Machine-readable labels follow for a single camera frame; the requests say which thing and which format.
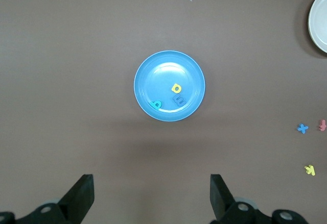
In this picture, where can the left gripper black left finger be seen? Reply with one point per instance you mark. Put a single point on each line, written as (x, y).
(79, 198)

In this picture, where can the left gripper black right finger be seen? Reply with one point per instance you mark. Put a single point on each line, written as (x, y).
(222, 201)

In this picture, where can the blue foam letter m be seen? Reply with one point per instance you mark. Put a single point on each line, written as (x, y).
(178, 100)

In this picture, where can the teal foam letter d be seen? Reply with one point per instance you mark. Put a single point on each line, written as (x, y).
(160, 103)

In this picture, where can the yellow foam letter a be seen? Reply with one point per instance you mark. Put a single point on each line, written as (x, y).
(172, 88)

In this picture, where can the yellow foam letter k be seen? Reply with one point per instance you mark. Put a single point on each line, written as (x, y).
(310, 170)

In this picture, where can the blue foam letter x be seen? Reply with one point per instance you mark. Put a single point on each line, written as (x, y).
(302, 128)

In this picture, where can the brown table cover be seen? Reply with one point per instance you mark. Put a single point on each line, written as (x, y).
(76, 81)

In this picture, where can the salmon foam letter f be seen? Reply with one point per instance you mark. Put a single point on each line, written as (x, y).
(323, 125)

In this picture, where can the blue plate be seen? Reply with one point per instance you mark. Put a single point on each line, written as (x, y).
(166, 76)

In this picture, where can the beige plate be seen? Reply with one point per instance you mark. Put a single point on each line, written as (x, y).
(320, 22)

